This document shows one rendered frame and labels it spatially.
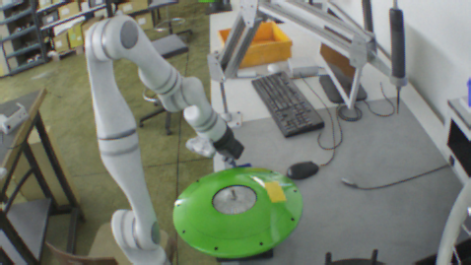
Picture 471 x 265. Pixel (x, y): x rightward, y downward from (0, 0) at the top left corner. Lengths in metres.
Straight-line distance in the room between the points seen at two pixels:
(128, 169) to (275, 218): 0.35
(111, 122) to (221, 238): 0.35
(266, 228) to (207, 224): 0.13
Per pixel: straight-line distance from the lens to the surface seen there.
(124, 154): 0.78
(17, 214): 2.79
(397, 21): 0.84
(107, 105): 0.78
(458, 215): 0.52
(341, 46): 0.98
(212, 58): 1.43
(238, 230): 0.91
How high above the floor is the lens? 1.74
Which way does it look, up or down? 34 degrees down
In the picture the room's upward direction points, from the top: 9 degrees counter-clockwise
